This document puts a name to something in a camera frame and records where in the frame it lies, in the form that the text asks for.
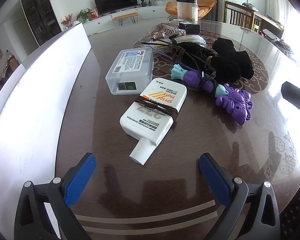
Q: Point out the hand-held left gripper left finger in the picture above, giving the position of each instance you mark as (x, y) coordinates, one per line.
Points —
(80, 177)

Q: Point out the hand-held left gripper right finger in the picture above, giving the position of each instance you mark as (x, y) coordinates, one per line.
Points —
(215, 180)

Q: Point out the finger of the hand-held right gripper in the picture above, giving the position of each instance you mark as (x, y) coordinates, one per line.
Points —
(296, 97)

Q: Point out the purple octopus toy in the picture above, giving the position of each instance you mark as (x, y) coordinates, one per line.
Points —
(236, 105)

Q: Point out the black velvet cloth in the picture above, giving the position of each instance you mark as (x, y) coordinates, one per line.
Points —
(200, 52)
(235, 55)

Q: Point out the white sunscreen bottle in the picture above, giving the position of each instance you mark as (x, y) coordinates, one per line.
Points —
(150, 122)

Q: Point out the purple and teal toy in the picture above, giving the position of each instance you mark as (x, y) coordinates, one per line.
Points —
(192, 77)

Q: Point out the clear plastic box with label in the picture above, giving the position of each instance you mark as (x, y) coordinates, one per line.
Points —
(130, 67)

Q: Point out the black cardboard box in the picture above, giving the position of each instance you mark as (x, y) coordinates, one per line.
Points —
(188, 27)

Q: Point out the black thin-frame eyeglasses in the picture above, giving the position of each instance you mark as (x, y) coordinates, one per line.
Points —
(160, 47)

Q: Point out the wooden slatted chair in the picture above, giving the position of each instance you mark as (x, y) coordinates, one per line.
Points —
(240, 15)

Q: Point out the orange lounge chair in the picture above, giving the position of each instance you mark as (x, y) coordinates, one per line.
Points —
(207, 5)

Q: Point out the clear jar with black lid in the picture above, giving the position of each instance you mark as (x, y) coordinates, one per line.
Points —
(187, 10)

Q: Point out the white television cabinet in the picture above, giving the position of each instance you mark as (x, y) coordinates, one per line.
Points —
(102, 23)

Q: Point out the red flower branches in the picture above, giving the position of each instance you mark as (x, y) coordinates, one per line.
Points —
(67, 20)

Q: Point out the leafy potted plant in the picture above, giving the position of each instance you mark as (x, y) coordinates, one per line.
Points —
(83, 15)

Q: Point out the red gift box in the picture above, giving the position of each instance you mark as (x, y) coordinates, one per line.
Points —
(94, 13)

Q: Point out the orange top bench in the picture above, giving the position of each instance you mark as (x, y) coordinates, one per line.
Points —
(125, 15)

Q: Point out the dark display cabinet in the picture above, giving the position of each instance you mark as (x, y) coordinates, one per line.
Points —
(40, 12)

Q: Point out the black television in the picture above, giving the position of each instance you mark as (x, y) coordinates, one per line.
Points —
(115, 1)

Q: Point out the small potted plant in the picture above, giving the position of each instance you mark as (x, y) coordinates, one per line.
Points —
(142, 1)

